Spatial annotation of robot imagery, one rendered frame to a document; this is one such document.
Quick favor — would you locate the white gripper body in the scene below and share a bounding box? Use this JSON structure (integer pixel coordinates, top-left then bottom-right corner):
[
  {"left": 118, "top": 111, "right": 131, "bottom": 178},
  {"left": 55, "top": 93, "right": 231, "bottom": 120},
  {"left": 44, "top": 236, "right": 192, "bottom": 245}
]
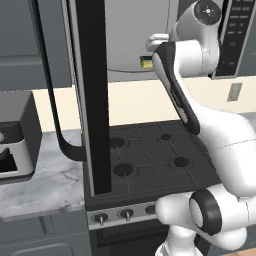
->
[{"left": 145, "top": 33, "right": 171, "bottom": 52}]

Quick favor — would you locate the grey microwave oven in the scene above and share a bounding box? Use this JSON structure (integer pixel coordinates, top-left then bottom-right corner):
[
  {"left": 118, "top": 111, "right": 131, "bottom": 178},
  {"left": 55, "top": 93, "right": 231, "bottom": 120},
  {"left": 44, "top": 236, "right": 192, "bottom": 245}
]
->
[{"left": 104, "top": 0, "right": 256, "bottom": 83}]

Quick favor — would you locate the yellow and green sponge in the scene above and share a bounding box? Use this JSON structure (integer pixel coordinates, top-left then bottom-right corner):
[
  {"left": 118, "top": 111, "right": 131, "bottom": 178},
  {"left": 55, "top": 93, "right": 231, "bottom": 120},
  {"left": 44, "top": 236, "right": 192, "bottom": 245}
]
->
[{"left": 139, "top": 55, "right": 155, "bottom": 71}]

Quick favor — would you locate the black hob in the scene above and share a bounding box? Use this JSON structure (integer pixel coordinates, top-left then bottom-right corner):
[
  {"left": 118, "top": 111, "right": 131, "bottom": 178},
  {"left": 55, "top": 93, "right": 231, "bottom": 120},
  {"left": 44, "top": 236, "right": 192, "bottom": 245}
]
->
[{"left": 82, "top": 119, "right": 223, "bottom": 212}]

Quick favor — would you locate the black oven knob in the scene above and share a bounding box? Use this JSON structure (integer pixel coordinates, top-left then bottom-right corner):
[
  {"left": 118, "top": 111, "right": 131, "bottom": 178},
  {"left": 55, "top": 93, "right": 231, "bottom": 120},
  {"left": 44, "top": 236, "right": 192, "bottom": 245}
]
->
[
  {"left": 145, "top": 204, "right": 158, "bottom": 216},
  {"left": 93, "top": 212, "right": 109, "bottom": 227},
  {"left": 119, "top": 208, "right": 135, "bottom": 222}
]

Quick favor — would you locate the black and white coffee machine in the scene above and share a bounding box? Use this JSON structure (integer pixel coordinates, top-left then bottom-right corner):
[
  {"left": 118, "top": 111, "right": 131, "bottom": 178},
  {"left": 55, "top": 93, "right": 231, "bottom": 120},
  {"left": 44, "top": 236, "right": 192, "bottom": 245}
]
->
[{"left": 0, "top": 90, "right": 44, "bottom": 185}]

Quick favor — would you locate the black oven with grey panel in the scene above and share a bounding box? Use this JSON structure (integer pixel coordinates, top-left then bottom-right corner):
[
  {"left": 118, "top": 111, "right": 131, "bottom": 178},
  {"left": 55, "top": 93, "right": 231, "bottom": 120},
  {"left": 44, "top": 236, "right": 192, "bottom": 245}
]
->
[{"left": 86, "top": 199, "right": 214, "bottom": 256}]

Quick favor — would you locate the grey drawer front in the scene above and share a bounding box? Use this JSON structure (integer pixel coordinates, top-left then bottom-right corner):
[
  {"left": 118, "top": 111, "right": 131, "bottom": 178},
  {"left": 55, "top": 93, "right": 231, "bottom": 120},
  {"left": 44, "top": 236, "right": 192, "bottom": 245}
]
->
[{"left": 0, "top": 210, "right": 90, "bottom": 244}]

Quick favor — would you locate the grey base cupboard door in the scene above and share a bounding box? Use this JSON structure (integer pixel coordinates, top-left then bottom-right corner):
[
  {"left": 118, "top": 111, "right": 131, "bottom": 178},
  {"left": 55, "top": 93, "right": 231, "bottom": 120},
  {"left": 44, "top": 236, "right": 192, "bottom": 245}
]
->
[{"left": 0, "top": 238, "right": 93, "bottom": 256}]

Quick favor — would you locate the grey wall cupboard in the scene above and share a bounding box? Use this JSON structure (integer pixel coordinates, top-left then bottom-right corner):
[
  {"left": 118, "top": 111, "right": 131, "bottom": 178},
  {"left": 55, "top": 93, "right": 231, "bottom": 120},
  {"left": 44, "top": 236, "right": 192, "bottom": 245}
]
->
[{"left": 237, "top": 0, "right": 256, "bottom": 78}]

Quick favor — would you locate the grey wall socket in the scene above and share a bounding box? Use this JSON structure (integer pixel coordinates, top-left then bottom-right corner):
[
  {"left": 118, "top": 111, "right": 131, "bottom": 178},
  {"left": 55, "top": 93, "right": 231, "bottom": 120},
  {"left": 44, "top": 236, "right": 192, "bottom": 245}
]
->
[{"left": 227, "top": 82, "right": 244, "bottom": 103}]

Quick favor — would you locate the grey wall cupboard door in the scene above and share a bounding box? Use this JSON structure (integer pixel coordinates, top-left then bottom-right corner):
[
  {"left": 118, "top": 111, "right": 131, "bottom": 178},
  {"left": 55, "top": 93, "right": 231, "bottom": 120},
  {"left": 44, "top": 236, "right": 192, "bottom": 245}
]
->
[
  {"left": 0, "top": 0, "right": 40, "bottom": 92},
  {"left": 35, "top": 0, "right": 74, "bottom": 89}
]

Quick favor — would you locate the black microwave door handle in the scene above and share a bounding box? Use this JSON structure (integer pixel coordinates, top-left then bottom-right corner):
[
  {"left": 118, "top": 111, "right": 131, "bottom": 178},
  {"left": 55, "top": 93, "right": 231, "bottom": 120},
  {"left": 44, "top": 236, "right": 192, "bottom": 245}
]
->
[{"left": 30, "top": 0, "right": 88, "bottom": 162}]

